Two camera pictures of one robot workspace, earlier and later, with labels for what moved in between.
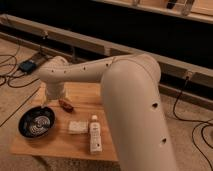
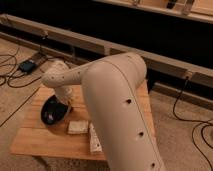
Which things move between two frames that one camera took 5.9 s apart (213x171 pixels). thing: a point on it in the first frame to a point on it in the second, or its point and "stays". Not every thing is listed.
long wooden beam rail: [191, 74] stays
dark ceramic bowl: [36, 122] to [53, 111]
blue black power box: [28, 66] stays
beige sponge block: [78, 127] stays
